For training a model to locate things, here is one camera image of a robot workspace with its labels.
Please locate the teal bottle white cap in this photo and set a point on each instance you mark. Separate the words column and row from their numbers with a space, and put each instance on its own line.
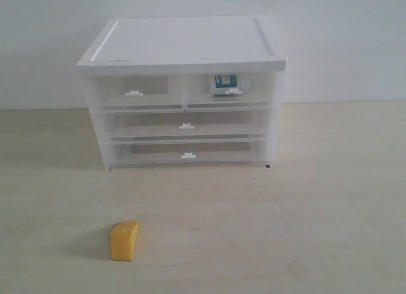
column 224, row 85

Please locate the middle wide clear drawer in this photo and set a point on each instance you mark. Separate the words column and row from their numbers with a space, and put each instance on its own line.
column 201, row 123

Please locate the white plastic drawer cabinet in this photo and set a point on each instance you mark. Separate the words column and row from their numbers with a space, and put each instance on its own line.
column 180, row 47

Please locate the bottom wide clear drawer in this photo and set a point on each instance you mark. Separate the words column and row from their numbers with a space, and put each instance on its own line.
column 200, row 151

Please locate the wide clear drawer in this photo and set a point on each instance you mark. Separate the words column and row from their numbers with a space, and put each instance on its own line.
column 200, row 151
column 201, row 123

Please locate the yellow sponge wedge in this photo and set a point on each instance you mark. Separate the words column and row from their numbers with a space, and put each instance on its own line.
column 122, row 239

